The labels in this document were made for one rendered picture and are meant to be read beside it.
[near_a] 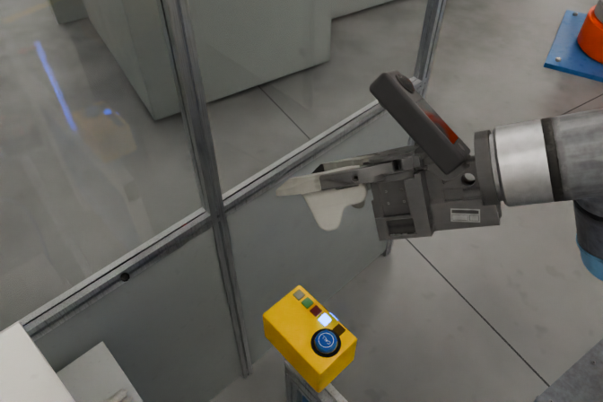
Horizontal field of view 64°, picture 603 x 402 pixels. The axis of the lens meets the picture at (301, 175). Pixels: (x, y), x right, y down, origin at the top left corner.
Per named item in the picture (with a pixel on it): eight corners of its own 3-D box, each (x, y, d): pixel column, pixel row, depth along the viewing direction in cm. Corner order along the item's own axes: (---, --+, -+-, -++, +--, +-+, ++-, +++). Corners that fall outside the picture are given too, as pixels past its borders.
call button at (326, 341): (310, 343, 88) (310, 338, 87) (326, 329, 90) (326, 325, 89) (326, 359, 86) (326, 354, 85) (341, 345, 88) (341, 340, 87)
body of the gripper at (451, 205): (371, 242, 47) (502, 231, 42) (353, 157, 46) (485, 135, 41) (391, 220, 54) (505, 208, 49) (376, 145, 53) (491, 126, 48)
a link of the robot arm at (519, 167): (541, 123, 39) (538, 114, 46) (482, 133, 41) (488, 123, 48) (554, 212, 40) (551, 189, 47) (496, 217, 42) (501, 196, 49)
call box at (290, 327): (264, 339, 99) (261, 313, 92) (300, 309, 104) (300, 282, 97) (318, 397, 91) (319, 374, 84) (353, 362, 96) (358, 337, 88)
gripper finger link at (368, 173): (321, 193, 45) (415, 174, 44) (318, 177, 45) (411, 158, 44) (322, 186, 50) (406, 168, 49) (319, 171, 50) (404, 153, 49)
